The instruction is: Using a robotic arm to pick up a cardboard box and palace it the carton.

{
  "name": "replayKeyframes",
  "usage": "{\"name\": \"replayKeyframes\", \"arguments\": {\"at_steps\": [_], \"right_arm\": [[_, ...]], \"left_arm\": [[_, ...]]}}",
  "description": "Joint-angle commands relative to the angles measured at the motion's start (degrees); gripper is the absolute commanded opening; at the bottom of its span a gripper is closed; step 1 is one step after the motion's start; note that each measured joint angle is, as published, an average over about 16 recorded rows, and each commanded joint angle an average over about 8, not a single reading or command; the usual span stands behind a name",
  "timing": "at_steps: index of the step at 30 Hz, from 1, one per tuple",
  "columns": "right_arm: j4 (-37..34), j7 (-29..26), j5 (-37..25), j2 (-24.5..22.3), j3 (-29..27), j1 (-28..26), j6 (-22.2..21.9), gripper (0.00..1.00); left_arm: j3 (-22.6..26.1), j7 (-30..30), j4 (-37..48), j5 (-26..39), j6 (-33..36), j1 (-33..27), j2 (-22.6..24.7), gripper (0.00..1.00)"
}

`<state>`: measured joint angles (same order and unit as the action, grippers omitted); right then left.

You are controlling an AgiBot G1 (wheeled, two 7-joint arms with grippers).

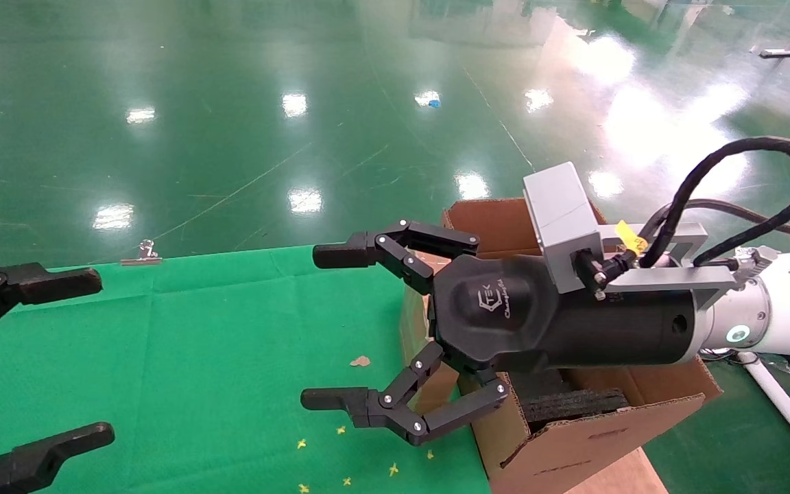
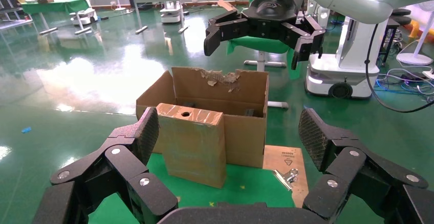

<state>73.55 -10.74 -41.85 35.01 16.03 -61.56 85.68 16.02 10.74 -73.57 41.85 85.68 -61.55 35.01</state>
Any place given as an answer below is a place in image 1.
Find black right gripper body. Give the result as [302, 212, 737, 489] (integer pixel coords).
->
[428, 251, 703, 375]

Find thick black braided cable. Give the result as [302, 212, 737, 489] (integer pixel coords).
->
[638, 137, 790, 270]

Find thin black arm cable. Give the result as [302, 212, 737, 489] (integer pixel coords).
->
[682, 198, 790, 242]

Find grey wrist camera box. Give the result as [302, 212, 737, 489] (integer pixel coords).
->
[523, 162, 606, 296]

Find silver binder clip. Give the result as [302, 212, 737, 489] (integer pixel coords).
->
[120, 239, 163, 267]

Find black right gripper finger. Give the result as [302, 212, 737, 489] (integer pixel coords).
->
[300, 341, 511, 447]
[312, 220, 481, 296]

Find silver cable connector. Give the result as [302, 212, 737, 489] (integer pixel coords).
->
[734, 246, 780, 282]

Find large open cardboard carton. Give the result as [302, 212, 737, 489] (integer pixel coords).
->
[442, 198, 723, 494]

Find green table cloth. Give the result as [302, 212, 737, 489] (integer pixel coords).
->
[0, 244, 492, 494]

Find yellow cable tag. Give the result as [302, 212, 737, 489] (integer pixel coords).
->
[614, 220, 650, 255]

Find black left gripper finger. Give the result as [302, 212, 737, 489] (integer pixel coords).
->
[0, 259, 103, 352]
[0, 422, 115, 494]

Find black long foam block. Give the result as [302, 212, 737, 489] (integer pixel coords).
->
[520, 388, 631, 425]

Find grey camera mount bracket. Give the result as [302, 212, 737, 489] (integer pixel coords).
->
[599, 222, 740, 311]

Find white metal table leg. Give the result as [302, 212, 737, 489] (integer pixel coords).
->
[738, 351, 790, 478]

